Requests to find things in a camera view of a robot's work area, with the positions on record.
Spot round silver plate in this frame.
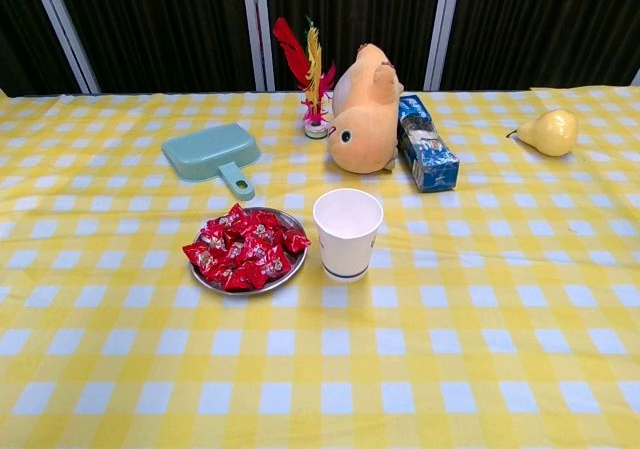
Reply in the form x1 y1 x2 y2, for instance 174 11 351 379
189 207 309 296

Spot orange plush toy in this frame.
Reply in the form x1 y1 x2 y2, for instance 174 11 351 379
327 42 405 175

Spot colourful feather shuttlecock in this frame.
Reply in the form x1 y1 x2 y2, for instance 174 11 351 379
272 14 337 140

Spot blue cookie box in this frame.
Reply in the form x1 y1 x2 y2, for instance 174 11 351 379
397 93 460 194

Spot teal plastic dustpan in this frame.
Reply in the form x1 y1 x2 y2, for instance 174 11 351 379
161 122 263 202

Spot yellow checkered tablecloth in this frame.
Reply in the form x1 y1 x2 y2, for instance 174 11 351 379
0 86 640 449

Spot yellow pear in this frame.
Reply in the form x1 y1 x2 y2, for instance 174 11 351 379
505 108 580 158

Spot black pleated curtain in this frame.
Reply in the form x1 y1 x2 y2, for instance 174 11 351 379
0 0 640 98

